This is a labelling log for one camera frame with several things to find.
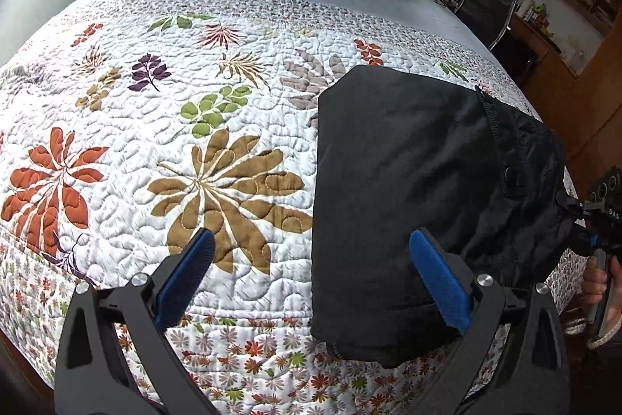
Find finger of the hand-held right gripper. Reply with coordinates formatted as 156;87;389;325
555;191;591;224

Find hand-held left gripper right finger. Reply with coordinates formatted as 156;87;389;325
408;228;571;415

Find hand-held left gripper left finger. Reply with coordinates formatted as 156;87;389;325
53;228;217;415

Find black pants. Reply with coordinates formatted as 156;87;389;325
308;65;584;369

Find person's right hand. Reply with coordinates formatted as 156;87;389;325
580;254;622;315

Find wooden wardrobe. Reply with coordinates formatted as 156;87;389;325
529;0;622;185

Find wooden desk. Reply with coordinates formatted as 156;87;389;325
509;13;614;126

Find floral quilted bedspread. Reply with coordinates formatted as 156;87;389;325
0;0;591;415

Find black mesh office chair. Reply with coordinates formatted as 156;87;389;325
453;0;527;52

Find white cord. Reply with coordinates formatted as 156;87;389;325
584;312;622;351

